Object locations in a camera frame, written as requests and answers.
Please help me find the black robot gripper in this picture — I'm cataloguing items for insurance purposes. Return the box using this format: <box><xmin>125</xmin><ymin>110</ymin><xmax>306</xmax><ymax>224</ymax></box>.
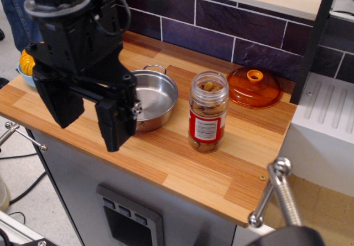
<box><xmin>25</xmin><ymin>0</ymin><xmax>141</xmax><ymax>152</ymax></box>

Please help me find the clear almond jar red label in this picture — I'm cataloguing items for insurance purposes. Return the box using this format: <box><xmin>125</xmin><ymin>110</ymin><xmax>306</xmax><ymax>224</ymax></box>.
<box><xmin>188</xmin><ymin>71</ymin><xmax>229</xmax><ymax>153</ymax></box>

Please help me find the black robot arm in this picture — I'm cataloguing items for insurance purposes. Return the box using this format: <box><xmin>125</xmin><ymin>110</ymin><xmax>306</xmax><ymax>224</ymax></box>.
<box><xmin>24</xmin><ymin>0</ymin><xmax>140</xmax><ymax>152</ymax></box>

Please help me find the stainless steel pot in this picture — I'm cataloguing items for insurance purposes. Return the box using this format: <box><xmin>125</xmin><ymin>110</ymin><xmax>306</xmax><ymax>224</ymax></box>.
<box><xmin>132</xmin><ymin>64</ymin><xmax>179</xmax><ymax>132</ymax></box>

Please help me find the orange glass pot lid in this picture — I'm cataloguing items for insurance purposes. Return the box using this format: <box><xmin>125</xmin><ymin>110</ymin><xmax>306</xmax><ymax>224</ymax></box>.
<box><xmin>227</xmin><ymin>67</ymin><xmax>283</xmax><ymax>109</ymax></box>

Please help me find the light blue bowl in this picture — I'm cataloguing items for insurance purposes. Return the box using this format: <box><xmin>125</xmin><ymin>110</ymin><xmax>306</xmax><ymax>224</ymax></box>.
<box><xmin>17</xmin><ymin>64</ymin><xmax>35</xmax><ymax>87</ymax></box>

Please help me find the orange toy pumpkin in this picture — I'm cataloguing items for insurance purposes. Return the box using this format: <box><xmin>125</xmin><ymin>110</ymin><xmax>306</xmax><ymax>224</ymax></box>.
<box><xmin>19</xmin><ymin>50</ymin><xmax>35</xmax><ymax>76</ymax></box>

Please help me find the metal clamp left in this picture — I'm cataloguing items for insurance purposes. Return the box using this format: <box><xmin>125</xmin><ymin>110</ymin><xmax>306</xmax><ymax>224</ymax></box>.
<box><xmin>0</xmin><ymin>121</ymin><xmax>48</xmax><ymax>153</ymax></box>

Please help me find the metal clamp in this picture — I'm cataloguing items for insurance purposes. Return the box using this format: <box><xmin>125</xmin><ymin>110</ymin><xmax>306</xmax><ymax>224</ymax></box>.
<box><xmin>248</xmin><ymin>157</ymin><xmax>325</xmax><ymax>245</ymax></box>
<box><xmin>0</xmin><ymin>121</ymin><xmax>48</xmax><ymax>153</ymax></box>

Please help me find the person leg in jeans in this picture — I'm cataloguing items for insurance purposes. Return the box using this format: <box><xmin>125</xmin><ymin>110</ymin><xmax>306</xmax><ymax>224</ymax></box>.
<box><xmin>1</xmin><ymin>0</ymin><xmax>43</xmax><ymax>53</ymax></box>

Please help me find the grey toy dishwasher panel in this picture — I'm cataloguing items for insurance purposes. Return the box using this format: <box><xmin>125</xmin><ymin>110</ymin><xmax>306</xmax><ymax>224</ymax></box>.
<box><xmin>96</xmin><ymin>185</ymin><xmax>165</xmax><ymax>245</ymax></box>

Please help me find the white toy sink drainer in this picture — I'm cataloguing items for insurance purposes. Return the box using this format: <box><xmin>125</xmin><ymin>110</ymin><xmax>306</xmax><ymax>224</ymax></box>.
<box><xmin>292</xmin><ymin>73</ymin><xmax>353</xmax><ymax>144</ymax></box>

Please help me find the metal clamp right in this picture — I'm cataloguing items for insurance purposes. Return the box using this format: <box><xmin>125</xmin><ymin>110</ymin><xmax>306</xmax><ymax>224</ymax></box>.
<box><xmin>248</xmin><ymin>157</ymin><xmax>325</xmax><ymax>245</ymax></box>

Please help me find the black floor cable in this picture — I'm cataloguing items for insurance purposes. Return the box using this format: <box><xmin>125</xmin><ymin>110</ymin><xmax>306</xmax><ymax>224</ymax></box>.
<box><xmin>0</xmin><ymin>151</ymin><xmax>47</xmax><ymax>205</ymax></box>

